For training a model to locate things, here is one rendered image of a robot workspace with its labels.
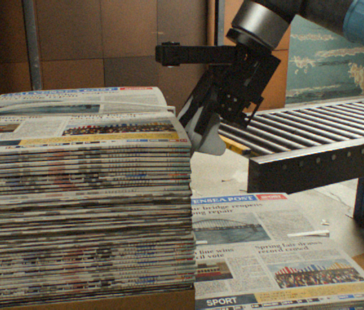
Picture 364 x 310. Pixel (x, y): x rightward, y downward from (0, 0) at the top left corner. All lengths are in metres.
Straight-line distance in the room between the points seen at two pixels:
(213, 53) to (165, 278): 0.31
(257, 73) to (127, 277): 0.34
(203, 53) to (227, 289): 0.33
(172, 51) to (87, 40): 3.60
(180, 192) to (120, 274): 0.12
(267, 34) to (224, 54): 0.06
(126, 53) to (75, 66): 0.52
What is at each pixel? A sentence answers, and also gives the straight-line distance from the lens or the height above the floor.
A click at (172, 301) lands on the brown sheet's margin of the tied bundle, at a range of 0.53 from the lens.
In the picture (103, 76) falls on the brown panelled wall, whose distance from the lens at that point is 4.26.
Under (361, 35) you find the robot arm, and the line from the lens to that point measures 0.60.
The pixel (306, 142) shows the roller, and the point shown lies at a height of 0.80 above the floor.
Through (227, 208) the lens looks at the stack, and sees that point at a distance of 0.84.
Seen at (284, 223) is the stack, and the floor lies 0.83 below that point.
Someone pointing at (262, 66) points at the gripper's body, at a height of 1.12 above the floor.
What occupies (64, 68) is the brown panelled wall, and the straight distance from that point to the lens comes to 4.15.
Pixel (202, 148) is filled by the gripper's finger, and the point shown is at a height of 1.01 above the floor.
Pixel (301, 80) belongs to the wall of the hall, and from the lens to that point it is 5.71.
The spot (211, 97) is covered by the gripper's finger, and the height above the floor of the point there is 1.08.
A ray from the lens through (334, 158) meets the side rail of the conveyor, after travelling 1.39.
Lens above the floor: 1.19
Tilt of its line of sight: 18 degrees down
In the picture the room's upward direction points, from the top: straight up
